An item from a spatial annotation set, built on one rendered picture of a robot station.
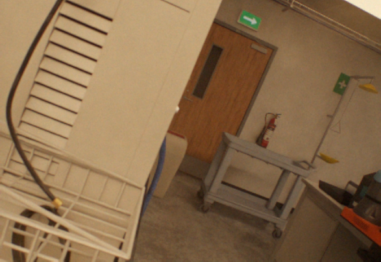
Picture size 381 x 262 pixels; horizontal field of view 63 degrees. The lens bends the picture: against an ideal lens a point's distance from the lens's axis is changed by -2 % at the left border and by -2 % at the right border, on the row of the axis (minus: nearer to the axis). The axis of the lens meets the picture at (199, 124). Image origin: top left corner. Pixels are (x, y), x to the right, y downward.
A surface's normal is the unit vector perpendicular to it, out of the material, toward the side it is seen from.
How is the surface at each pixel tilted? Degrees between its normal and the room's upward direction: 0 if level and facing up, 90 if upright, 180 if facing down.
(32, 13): 90
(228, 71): 90
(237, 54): 90
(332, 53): 90
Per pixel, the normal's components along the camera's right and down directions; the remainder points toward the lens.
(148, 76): 0.09, 0.16
